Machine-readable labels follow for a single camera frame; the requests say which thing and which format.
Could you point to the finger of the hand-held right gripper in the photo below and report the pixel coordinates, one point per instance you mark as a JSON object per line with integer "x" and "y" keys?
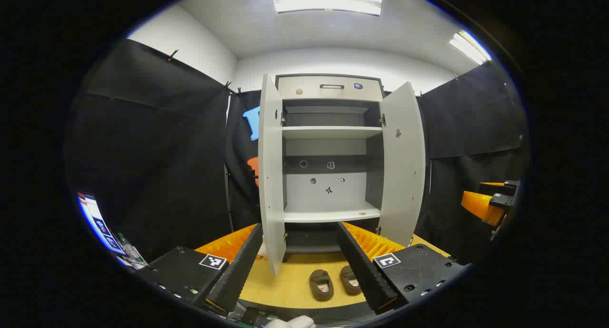
{"x": 492, "y": 183}
{"x": 483, "y": 206}

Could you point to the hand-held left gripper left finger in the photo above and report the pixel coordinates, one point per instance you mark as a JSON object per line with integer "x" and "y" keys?
{"x": 238, "y": 275}

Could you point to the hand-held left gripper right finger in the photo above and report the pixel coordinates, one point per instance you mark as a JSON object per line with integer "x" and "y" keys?
{"x": 366, "y": 271}

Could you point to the brown shoe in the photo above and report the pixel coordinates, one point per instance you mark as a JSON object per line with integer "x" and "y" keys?
{"x": 321, "y": 285}
{"x": 350, "y": 281}

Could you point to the white shoe cabinet door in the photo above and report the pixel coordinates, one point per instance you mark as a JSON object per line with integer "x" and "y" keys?
{"x": 404, "y": 175}
{"x": 271, "y": 175}

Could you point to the white shoe cabinet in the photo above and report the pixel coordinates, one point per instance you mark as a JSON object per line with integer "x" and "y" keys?
{"x": 328, "y": 194}

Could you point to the grey cabinet drawer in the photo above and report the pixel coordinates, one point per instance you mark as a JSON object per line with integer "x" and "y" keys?
{"x": 311, "y": 93}

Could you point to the black backdrop cloth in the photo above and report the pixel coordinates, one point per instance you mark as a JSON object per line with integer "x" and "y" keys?
{"x": 157, "y": 152}

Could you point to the computer monitor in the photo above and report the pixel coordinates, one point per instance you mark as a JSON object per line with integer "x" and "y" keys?
{"x": 97, "y": 218}

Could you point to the black cloth clip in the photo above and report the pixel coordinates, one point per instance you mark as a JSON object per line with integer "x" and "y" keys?
{"x": 172, "y": 55}

